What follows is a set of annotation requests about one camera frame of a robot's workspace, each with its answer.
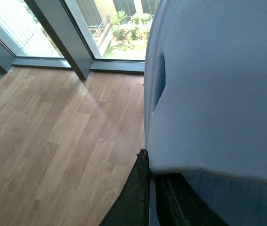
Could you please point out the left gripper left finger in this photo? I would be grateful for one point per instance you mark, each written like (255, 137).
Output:
(131, 208)

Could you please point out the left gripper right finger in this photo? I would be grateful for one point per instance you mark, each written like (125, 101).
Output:
(178, 204)

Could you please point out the light blue slipper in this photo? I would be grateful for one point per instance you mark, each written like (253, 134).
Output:
(205, 99)

